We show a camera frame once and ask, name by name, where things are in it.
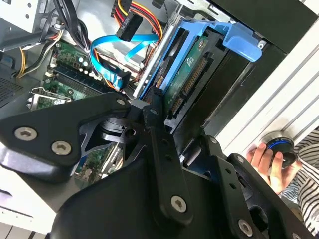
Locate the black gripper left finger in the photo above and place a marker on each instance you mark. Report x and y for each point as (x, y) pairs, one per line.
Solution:
(49, 124)

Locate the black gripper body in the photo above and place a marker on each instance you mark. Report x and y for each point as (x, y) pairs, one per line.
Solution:
(112, 211)

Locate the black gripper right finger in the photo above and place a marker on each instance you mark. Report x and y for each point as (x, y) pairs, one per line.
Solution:
(236, 199)

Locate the hard disk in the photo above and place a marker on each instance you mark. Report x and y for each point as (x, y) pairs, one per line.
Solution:
(189, 72)

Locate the person's bare hand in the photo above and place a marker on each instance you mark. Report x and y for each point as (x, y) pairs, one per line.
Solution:
(274, 176)

